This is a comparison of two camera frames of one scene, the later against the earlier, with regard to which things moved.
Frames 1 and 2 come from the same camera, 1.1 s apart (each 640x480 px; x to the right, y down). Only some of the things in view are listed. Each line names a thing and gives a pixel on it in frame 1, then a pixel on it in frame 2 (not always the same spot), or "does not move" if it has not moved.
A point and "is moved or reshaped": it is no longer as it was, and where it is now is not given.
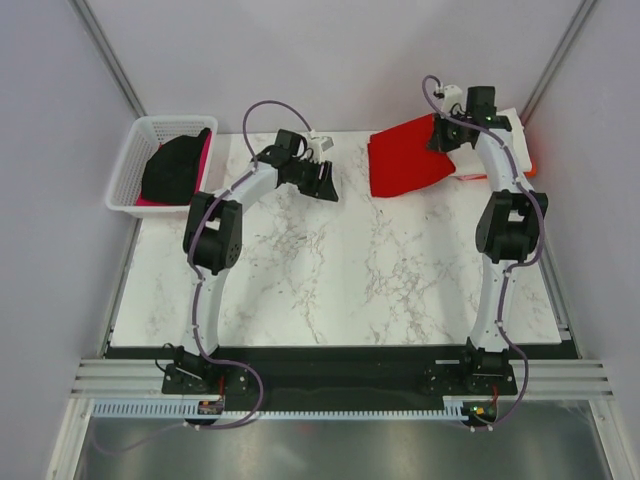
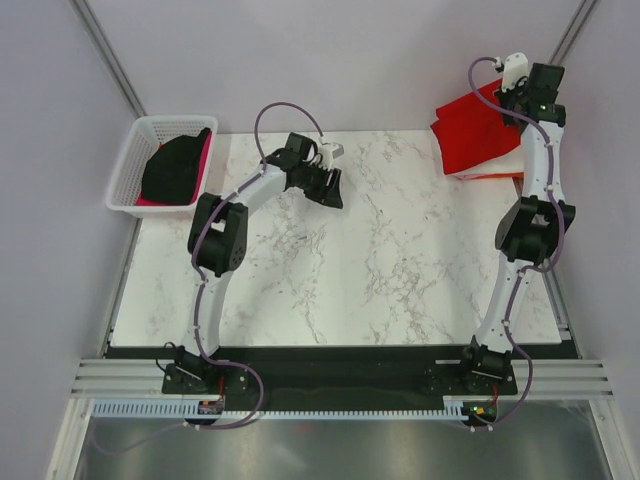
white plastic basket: x=146 y=137 does not move
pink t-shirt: x=201 y=178 does not move
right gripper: x=438 y=142 to x=502 y=95
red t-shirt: x=399 y=158 is moved or reshaped
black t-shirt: x=172 y=170 does not move
